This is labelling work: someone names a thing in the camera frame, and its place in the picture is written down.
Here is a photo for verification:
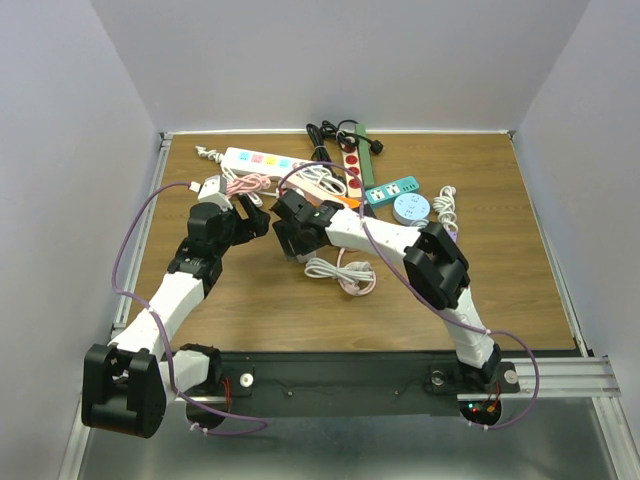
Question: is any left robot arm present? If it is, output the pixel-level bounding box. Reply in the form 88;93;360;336
81;196;270;438

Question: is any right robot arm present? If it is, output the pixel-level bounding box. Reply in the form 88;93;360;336
272;190;501;390

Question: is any pink power strip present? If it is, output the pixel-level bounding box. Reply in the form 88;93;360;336
282;175;333;205

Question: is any white colourful power strip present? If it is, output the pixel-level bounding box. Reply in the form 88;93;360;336
220;147;308;178

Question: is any orange power strip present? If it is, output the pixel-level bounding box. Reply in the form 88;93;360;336
334;196;360;209

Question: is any green power strip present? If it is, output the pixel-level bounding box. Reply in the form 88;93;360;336
354;123;375;189

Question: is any beige red power strip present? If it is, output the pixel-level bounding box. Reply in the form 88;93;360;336
338;131;362;199

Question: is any blue round socket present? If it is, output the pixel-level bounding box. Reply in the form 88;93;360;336
392;193;431;226

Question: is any teal power strip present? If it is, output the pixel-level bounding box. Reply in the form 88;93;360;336
365;176;420;208

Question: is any white bundled cord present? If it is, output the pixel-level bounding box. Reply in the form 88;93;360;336
303;255;375;284

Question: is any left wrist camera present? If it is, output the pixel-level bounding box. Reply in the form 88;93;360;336
197;175;233;211

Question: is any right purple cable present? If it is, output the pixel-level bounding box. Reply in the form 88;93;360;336
277;160;541;432

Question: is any purple cable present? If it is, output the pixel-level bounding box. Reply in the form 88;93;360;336
110;182;269;437
277;160;541;432

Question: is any white cord bundle centre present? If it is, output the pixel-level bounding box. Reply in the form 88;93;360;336
289;159;348;199

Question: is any pink cord loop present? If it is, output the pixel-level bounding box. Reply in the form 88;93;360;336
334;247;377;297

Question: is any black cord bundle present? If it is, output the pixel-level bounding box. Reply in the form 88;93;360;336
305;118;387;167

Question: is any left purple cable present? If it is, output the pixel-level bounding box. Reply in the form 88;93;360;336
110;182;269;437

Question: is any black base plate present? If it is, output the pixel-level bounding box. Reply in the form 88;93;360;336
184;350;521;420

